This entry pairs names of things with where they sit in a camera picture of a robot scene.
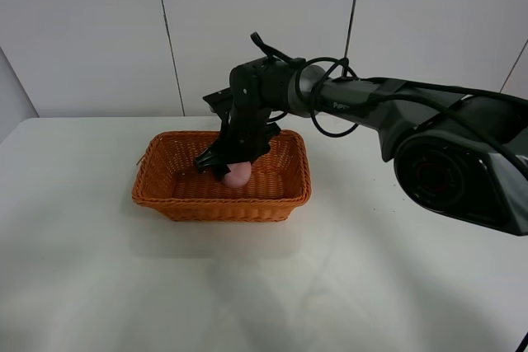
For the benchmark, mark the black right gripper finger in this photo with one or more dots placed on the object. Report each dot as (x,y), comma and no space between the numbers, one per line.
(233,172)

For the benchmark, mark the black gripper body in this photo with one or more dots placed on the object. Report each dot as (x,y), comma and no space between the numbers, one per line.
(248,133)

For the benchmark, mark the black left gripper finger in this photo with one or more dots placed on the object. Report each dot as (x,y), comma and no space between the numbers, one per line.
(210,160)

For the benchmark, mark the pink peach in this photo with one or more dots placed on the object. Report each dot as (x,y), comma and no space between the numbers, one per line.
(238,175)

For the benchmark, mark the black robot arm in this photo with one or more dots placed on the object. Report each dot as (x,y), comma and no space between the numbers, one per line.
(458,152)

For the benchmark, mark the orange woven wicker basket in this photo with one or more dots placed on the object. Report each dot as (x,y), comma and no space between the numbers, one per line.
(168,181)

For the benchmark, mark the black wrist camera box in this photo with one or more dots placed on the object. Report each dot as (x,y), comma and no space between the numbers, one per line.
(220,102)

